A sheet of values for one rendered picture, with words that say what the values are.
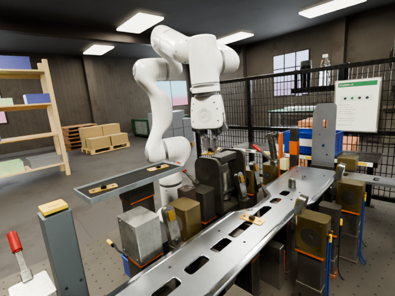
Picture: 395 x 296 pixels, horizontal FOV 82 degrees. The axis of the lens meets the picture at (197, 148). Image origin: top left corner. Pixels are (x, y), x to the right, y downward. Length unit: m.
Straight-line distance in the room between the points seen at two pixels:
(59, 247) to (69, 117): 9.17
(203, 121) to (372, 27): 7.71
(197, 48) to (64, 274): 0.73
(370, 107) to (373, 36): 6.60
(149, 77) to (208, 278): 0.81
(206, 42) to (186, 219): 0.53
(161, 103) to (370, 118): 1.19
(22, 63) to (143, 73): 4.67
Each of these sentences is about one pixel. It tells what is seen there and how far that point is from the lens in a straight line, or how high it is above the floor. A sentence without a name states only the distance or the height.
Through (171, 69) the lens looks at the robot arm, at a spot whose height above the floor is 1.56.
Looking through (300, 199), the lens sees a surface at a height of 1.10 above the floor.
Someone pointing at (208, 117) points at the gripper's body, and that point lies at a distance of 0.69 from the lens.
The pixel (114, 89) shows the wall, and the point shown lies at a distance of 10.42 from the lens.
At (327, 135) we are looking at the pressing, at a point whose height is 1.17.
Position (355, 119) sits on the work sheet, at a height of 1.22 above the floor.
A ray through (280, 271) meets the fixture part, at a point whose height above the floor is 0.78.
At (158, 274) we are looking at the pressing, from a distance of 0.66.
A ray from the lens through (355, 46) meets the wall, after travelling 8.27.
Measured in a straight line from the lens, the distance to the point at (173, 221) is 0.73.
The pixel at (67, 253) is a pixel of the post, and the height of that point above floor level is 1.02.
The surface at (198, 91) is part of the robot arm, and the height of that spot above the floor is 1.44.
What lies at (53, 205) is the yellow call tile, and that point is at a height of 1.16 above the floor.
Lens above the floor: 1.42
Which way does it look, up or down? 12 degrees down
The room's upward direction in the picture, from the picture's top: 5 degrees counter-clockwise
